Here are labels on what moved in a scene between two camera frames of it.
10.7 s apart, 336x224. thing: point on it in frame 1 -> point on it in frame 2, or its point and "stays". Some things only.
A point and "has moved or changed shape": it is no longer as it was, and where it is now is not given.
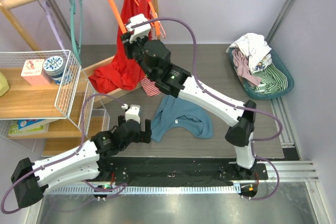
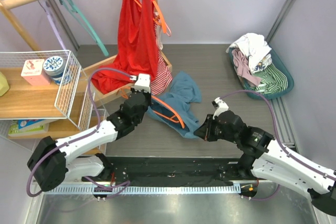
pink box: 33,72 stays
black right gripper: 128,45 -> 205,131
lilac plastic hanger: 46,7 stays
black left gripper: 144,136 -> 148,95
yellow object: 4,85 stays
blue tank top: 175,112 has moved or changed shape
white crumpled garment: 257,50 stays
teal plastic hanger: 79,53 -> 78,14
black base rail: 118,171 stays
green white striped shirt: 273,81 stays
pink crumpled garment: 242,68 stays
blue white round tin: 54,66 stays
